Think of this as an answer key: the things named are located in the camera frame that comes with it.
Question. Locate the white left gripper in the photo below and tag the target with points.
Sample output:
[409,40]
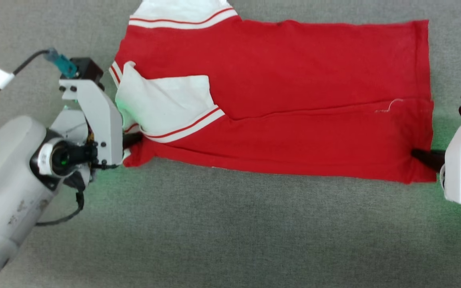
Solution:
[104,132]

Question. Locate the red and white jersey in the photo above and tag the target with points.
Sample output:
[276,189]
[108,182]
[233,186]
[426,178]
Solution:
[294,100]

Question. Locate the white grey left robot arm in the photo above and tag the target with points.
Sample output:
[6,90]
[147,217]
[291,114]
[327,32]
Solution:
[2,192]

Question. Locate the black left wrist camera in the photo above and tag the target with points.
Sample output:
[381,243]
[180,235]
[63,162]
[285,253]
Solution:
[88,68]

